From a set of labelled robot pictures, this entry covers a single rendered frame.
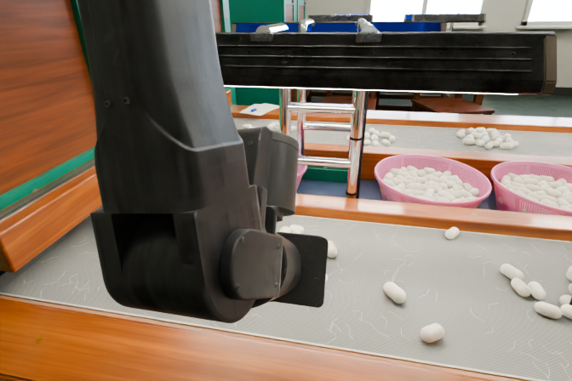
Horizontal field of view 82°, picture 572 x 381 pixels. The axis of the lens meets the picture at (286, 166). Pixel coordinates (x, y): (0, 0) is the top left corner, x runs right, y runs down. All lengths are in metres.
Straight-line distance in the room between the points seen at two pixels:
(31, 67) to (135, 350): 0.50
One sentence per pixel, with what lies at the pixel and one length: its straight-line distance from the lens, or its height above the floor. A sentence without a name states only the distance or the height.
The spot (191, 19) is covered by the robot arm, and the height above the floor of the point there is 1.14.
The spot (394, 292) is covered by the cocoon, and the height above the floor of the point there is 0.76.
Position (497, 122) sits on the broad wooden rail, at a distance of 1.45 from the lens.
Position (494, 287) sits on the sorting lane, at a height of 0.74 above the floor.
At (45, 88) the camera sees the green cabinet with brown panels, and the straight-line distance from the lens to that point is 0.76.
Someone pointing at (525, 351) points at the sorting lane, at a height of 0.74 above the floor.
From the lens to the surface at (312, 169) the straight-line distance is 0.99.
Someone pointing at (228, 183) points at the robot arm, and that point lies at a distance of 0.17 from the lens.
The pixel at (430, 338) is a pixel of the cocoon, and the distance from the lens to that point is 0.52.
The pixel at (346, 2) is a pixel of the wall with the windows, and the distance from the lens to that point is 5.50.
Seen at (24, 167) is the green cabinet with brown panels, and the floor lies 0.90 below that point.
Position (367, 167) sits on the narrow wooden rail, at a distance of 1.01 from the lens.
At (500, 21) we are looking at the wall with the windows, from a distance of 5.85.
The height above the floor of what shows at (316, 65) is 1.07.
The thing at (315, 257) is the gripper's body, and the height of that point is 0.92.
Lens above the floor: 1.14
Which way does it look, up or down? 25 degrees down
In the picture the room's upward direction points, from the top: 1 degrees counter-clockwise
